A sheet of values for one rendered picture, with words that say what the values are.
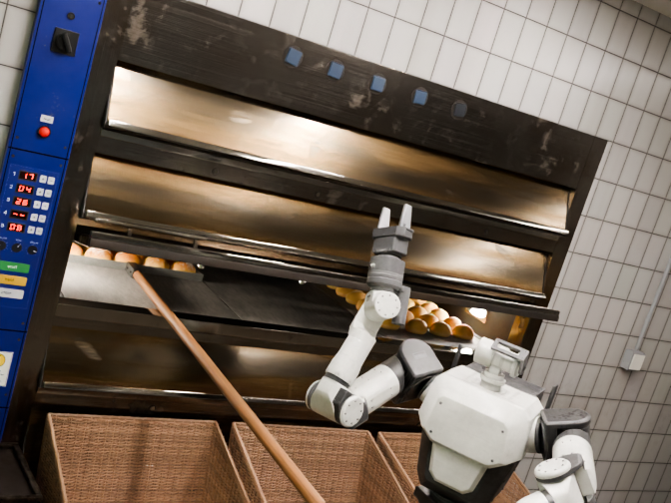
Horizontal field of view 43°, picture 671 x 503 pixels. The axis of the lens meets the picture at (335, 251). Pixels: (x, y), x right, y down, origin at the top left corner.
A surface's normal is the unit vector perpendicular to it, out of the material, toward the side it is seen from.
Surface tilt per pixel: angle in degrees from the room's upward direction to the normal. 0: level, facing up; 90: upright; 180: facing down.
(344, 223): 70
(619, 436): 90
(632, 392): 90
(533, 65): 90
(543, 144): 90
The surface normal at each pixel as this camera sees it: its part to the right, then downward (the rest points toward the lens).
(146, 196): 0.53, -0.04
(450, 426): -0.45, 0.04
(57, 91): 0.46, 0.31
